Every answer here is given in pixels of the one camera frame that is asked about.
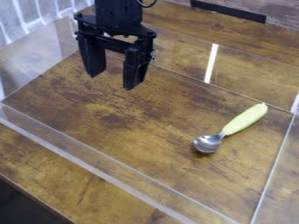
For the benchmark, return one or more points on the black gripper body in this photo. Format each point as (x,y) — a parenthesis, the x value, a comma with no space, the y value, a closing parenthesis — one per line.
(115,28)

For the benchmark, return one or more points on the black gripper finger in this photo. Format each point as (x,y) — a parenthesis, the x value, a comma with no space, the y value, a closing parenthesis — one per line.
(139,55)
(92,54)

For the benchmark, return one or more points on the green handled metal spoon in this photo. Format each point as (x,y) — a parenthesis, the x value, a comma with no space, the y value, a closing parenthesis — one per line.
(207,144)

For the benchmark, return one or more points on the black bar in background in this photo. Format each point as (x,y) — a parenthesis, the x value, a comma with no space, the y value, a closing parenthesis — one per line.
(251,16)

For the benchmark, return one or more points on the clear acrylic enclosure wall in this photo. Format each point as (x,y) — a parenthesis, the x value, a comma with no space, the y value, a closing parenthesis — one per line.
(104,154)

